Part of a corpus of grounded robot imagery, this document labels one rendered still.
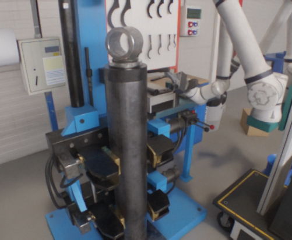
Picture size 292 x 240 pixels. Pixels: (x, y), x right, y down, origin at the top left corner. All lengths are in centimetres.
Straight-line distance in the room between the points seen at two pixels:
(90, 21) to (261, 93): 104
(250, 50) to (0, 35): 152
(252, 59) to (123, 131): 75
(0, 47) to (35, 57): 24
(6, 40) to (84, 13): 59
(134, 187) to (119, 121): 44
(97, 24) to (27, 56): 59
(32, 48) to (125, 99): 93
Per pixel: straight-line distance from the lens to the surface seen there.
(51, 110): 193
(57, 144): 124
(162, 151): 122
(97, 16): 142
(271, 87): 117
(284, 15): 184
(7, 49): 168
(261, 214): 196
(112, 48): 107
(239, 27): 122
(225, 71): 144
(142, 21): 354
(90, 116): 129
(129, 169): 122
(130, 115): 105
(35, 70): 174
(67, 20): 127
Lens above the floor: 168
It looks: 26 degrees down
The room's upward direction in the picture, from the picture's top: straight up
